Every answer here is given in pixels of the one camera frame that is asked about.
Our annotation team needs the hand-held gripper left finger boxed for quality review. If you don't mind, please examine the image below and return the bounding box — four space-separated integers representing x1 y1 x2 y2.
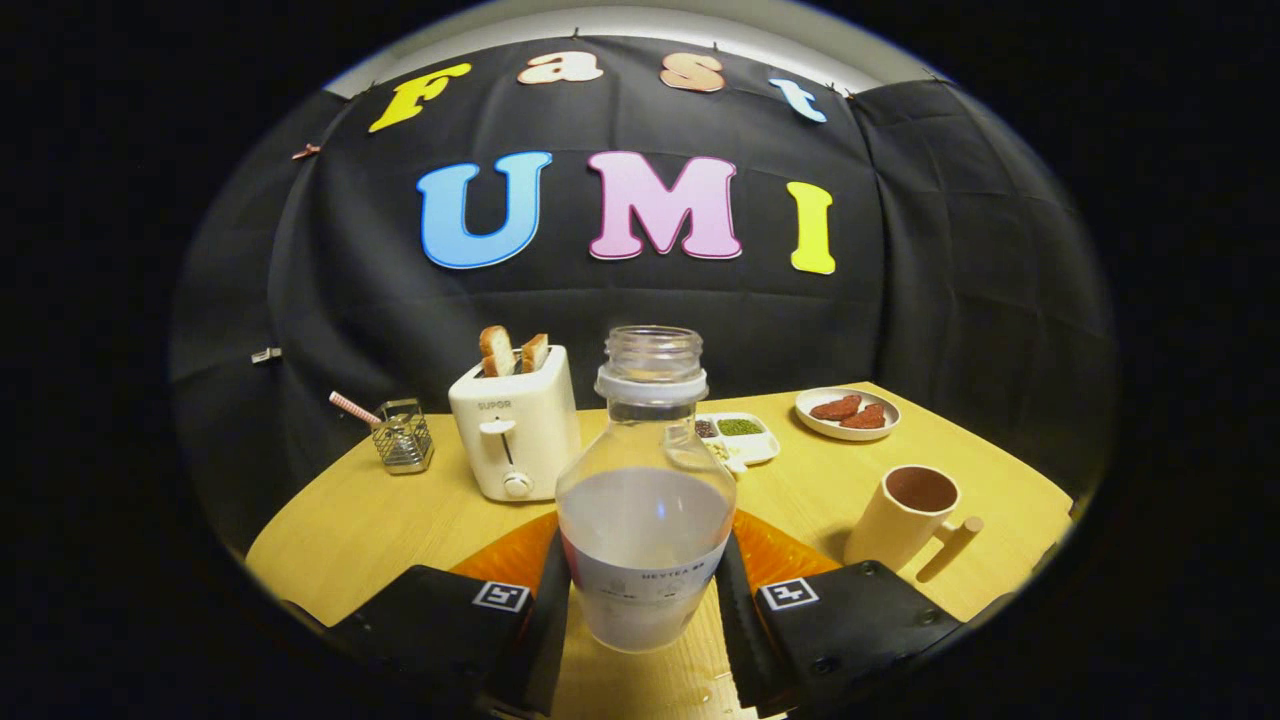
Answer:
325 512 573 717

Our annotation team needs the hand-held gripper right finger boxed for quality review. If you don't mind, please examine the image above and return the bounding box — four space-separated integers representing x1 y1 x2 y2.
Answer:
715 510 966 717

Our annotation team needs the clear juice bottle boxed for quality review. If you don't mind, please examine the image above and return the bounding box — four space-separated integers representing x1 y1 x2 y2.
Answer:
556 325 738 654

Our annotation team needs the beige cup with handle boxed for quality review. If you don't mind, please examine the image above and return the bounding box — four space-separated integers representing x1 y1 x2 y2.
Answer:
843 465 984 584

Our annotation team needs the white divided spice dish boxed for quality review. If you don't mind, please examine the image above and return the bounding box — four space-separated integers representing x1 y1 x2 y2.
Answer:
690 412 781 473

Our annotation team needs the wooden table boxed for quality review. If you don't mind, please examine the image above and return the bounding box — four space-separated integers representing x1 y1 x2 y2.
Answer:
245 382 1076 720

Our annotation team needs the white toaster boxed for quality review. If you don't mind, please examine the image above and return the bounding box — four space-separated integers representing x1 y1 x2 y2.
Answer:
448 345 582 502

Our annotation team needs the white round plate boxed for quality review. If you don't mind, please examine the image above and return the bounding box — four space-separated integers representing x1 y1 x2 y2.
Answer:
795 387 902 442

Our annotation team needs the metal mesh holder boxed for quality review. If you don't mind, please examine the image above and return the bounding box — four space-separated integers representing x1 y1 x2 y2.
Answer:
373 399 435 475

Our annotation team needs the pink striped straw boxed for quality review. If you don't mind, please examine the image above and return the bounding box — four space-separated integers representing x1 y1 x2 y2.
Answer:
329 391 383 428

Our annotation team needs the black backdrop cloth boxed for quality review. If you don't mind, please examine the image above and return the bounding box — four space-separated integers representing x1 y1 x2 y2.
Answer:
172 35 1116 551

